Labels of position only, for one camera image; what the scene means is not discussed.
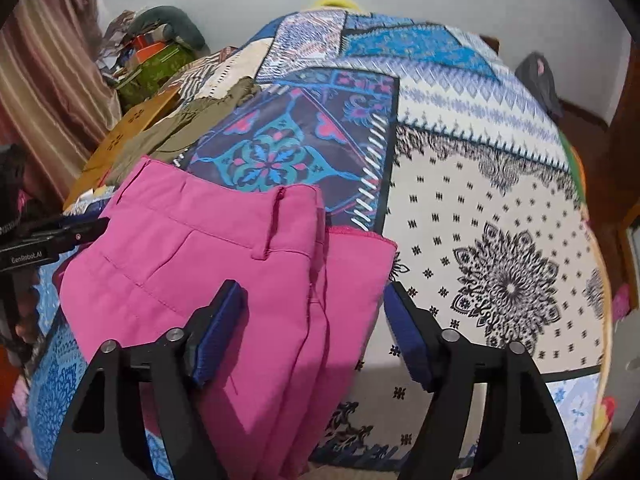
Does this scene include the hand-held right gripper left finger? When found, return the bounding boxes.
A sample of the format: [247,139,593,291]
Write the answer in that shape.
[47,280,248,480]

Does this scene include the grey neck pillow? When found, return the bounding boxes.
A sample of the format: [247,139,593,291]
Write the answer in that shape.
[131,5,208,51]

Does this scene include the grey backpack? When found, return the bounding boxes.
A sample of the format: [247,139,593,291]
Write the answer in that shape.
[515,52,566,118]

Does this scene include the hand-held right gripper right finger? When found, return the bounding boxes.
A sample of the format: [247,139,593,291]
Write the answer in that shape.
[382,282,578,480]

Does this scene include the orange box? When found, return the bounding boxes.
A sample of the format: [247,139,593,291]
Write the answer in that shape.
[132,35,173,68]

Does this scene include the pink floor item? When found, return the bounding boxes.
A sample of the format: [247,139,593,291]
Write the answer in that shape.
[611,282,634,320]

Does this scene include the brown striped curtain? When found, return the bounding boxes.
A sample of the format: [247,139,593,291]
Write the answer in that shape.
[0,0,123,201]

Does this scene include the olive green pants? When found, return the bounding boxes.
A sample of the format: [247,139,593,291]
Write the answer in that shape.
[107,76,263,181]

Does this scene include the wooden lap desk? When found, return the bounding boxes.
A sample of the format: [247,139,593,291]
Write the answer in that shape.
[62,85,183,211]

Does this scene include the green fabric bag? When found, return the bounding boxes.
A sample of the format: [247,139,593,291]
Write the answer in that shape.
[117,42,193,106]

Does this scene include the pink pants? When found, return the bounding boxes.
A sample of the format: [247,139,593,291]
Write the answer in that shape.
[59,156,398,480]

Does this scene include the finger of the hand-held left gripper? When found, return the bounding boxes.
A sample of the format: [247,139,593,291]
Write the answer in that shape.
[20,216,110,254]

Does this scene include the striped orange blanket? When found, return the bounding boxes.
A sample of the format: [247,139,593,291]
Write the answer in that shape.
[165,46,241,106]

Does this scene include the pile of crumpled papers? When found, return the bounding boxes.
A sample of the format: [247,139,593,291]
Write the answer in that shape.
[100,9,146,81]

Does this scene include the patchwork printed blanket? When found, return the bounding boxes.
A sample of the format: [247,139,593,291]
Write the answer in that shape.
[20,7,616,480]

